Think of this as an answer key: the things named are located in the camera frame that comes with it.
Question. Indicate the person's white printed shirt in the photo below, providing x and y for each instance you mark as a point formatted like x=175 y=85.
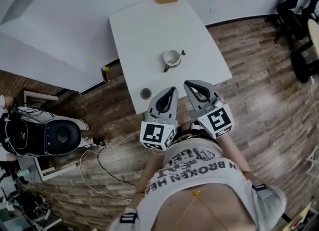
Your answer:
x=199 y=172

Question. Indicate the black power adapter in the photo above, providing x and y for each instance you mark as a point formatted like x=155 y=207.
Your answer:
x=99 y=142

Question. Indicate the white metal frame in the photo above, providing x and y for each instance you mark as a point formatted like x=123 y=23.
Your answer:
x=49 y=171
x=37 y=95

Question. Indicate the white cup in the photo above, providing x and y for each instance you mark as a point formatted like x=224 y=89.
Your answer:
x=170 y=56

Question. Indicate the black round stool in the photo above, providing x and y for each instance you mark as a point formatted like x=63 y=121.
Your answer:
x=62 y=136

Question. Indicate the person's right forearm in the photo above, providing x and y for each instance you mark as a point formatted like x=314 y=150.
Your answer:
x=235 y=152

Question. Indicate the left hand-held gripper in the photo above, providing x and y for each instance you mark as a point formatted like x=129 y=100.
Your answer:
x=152 y=133

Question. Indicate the person's black belt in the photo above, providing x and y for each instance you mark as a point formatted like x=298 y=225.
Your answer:
x=183 y=136

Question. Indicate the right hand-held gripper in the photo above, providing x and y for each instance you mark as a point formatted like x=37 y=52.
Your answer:
x=216 y=120

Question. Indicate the round light wooden table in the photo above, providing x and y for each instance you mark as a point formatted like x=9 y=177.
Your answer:
x=313 y=35

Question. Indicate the person's left forearm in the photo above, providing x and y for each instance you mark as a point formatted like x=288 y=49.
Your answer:
x=149 y=172

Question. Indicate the black office chair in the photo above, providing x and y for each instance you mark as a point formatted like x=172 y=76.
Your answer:
x=289 y=13
x=305 y=63

